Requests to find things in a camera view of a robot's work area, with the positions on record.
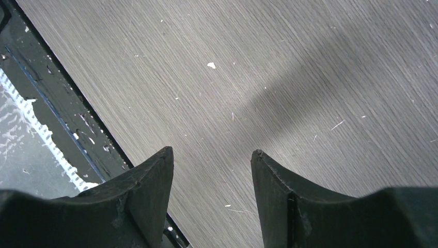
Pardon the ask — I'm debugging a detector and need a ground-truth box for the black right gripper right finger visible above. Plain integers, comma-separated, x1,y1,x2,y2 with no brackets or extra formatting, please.
251,150,437,247

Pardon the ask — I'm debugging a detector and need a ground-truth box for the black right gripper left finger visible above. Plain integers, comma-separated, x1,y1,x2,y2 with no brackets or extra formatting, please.
1,146,174,247

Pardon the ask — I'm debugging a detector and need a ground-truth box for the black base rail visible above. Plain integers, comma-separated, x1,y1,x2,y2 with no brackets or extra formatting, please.
1,1,190,247

